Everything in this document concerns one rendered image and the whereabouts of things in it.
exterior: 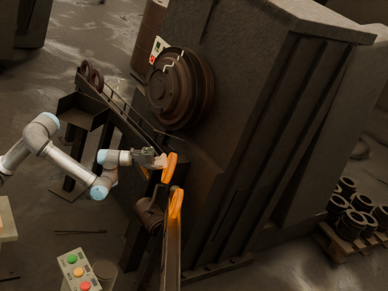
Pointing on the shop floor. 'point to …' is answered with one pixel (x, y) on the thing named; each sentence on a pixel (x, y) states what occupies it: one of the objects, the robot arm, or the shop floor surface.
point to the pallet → (352, 223)
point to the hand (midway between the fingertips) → (170, 164)
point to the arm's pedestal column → (8, 262)
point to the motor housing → (140, 234)
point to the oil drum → (148, 34)
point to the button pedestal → (66, 268)
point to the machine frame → (243, 119)
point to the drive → (329, 146)
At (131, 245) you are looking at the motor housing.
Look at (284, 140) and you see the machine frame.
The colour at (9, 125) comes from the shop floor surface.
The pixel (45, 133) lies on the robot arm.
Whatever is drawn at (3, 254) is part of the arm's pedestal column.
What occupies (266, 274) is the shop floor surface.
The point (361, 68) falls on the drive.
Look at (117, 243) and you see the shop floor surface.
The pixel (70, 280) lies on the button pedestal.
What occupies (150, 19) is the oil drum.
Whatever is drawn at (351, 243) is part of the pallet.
